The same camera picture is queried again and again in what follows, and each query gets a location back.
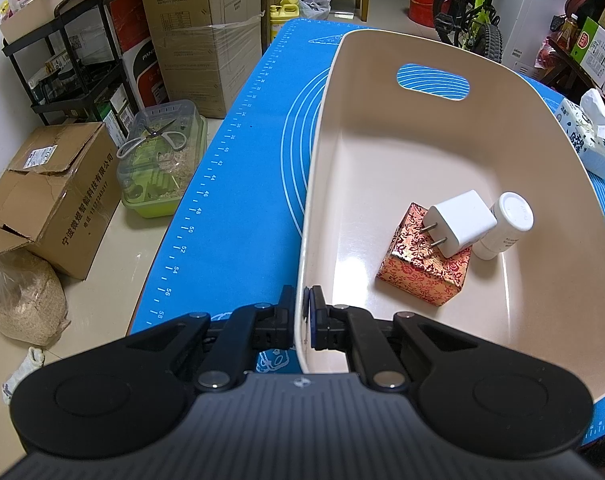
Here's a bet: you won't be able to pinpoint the white handled scissors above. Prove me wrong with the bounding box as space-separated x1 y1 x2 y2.
117 119 188 159

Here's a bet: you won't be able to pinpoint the floral patterned small box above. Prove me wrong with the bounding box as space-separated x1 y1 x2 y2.
376 203 471 307

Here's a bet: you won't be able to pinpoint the white charger plug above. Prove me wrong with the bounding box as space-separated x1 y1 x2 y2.
418 190 497 258

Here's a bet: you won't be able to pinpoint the white pill bottle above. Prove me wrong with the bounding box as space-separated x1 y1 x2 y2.
473 192 534 260

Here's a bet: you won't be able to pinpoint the beige plastic storage bin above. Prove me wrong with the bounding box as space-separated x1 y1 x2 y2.
298 29 605 399

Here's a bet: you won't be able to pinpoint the green white product box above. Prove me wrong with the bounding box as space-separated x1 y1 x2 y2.
570 18 605 88

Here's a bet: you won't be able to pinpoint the green hamster cage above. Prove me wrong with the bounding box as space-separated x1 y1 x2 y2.
117 100 207 219

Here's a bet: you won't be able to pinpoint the white freezer cabinet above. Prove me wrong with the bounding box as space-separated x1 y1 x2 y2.
493 0 566 77

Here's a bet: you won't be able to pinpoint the black metal shelf rack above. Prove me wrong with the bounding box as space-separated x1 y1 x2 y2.
2 0 139 126

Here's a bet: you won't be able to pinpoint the flat cardboard box on floor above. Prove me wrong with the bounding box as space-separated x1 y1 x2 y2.
0 122 120 280

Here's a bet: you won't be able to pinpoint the lower cardboard box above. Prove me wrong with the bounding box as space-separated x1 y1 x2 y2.
143 0 262 118

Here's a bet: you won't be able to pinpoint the bag of wood shavings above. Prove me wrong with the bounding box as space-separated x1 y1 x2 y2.
0 249 69 347

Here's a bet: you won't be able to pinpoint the clear plastic bag on floor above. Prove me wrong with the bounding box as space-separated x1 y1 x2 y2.
298 0 331 21

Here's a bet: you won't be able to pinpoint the blue silicone baking mat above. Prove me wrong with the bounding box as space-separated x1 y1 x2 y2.
132 18 605 420

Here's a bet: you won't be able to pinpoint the green children's bicycle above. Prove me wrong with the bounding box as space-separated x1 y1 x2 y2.
432 0 503 63

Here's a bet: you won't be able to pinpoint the white tissue box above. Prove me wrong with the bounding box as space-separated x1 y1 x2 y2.
555 89 605 179

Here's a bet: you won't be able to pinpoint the yellow oil jug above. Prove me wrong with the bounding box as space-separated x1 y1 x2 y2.
269 0 300 41

